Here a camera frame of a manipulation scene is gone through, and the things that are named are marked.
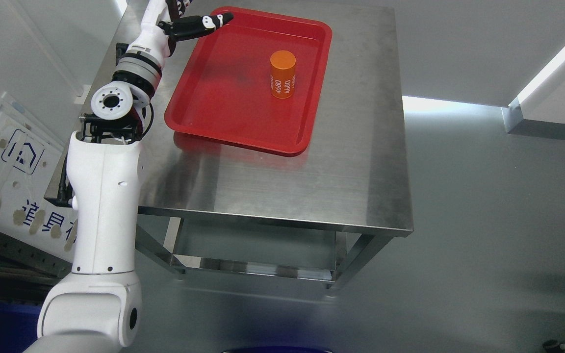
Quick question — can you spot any orange cylindrical capacitor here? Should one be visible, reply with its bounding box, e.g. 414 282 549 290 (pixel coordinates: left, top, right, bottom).
269 50 297 99

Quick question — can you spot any red plastic tray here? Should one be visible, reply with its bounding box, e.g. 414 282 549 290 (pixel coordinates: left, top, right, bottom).
164 6 333 157

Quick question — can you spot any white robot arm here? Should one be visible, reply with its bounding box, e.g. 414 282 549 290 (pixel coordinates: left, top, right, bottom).
26 39 175 353

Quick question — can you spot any blue bin far left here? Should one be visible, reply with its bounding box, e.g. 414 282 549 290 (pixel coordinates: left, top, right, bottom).
0 302 40 353

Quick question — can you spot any steel shelf rack frame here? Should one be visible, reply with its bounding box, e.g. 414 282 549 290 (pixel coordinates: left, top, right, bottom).
0 232 71 305

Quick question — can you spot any stainless steel table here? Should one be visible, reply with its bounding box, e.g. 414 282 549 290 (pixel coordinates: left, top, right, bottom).
45 0 414 298

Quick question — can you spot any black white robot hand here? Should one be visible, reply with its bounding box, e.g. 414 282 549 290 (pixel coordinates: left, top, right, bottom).
116 0 234 61

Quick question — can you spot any white sign board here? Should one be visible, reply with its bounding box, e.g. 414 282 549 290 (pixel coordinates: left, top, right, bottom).
0 93 77 262

